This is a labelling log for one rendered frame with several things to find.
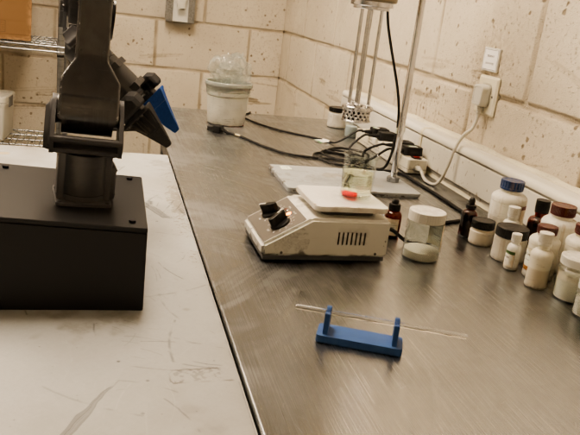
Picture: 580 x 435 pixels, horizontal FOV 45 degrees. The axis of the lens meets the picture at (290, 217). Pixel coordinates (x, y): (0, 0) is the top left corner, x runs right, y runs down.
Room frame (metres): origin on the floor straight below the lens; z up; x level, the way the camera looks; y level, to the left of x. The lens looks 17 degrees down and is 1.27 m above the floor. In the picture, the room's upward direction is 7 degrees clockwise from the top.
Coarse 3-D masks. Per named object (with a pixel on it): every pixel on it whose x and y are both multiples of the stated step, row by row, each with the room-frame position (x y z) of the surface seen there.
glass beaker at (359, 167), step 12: (348, 156) 1.06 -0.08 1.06; (360, 156) 1.10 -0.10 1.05; (372, 156) 1.09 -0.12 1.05; (348, 168) 1.06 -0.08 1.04; (360, 168) 1.05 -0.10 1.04; (372, 168) 1.06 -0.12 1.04; (348, 180) 1.06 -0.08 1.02; (360, 180) 1.05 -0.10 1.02; (372, 180) 1.06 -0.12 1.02; (348, 192) 1.05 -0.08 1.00; (360, 192) 1.05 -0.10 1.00
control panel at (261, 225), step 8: (280, 200) 1.11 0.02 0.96; (288, 200) 1.09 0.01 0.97; (288, 208) 1.06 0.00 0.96; (296, 208) 1.05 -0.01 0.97; (256, 216) 1.08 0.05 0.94; (288, 216) 1.03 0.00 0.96; (296, 216) 1.02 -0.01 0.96; (256, 224) 1.05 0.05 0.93; (264, 224) 1.04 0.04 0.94; (288, 224) 1.00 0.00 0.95; (296, 224) 0.99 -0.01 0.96; (264, 232) 1.01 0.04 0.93; (272, 232) 1.00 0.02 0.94; (280, 232) 0.99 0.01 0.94; (264, 240) 0.98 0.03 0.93
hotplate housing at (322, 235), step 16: (304, 208) 1.05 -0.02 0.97; (304, 224) 0.99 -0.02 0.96; (320, 224) 1.00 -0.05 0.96; (336, 224) 1.01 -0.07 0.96; (352, 224) 1.01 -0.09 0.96; (368, 224) 1.02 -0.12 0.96; (384, 224) 1.03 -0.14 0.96; (256, 240) 1.01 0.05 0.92; (272, 240) 0.98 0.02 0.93; (288, 240) 0.98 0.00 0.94; (304, 240) 0.99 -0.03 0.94; (320, 240) 1.00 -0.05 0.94; (336, 240) 1.01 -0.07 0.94; (352, 240) 1.01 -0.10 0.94; (368, 240) 1.02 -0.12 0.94; (384, 240) 1.03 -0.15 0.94; (272, 256) 0.98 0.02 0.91; (288, 256) 0.99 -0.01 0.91; (304, 256) 1.00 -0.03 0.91; (320, 256) 1.00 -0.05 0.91; (336, 256) 1.01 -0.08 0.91; (352, 256) 1.02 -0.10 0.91; (368, 256) 1.03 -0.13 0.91
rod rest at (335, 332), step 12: (324, 324) 0.74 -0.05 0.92; (324, 336) 0.74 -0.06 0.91; (336, 336) 0.74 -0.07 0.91; (348, 336) 0.74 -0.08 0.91; (360, 336) 0.75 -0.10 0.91; (372, 336) 0.75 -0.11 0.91; (384, 336) 0.75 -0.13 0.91; (396, 336) 0.73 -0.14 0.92; (360, 348) 0.73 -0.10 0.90; (372, 348) 0.73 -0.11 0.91; (384, 348) 0.73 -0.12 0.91; (396, 348) 0.73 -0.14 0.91
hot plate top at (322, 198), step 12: (300, 192) 1.08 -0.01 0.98; (312, 192) 1.07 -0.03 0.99; (324, 192) 1.08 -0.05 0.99; (336, 192) 1.09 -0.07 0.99; (312, 204) 1.02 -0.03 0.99; (324, 204) 1.02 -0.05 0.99; (336, 204) 1.02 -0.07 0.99; (348, 204) 1.03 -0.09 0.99; (360, 204) 1.04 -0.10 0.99; (372, 204) 1.05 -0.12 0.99
